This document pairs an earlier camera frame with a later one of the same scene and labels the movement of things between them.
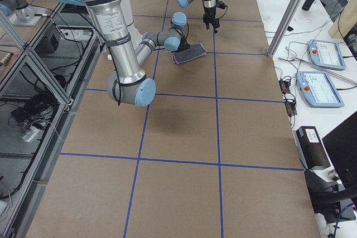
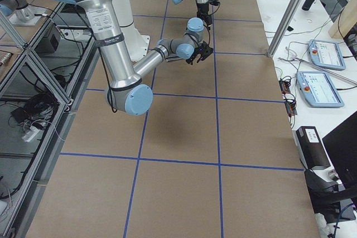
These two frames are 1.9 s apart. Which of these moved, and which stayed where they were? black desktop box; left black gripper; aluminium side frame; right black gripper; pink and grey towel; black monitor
Moved: right black gripper; pink and grey towel; left black gripper
Stayed: black monitor; aluminium side frame; black desktop box
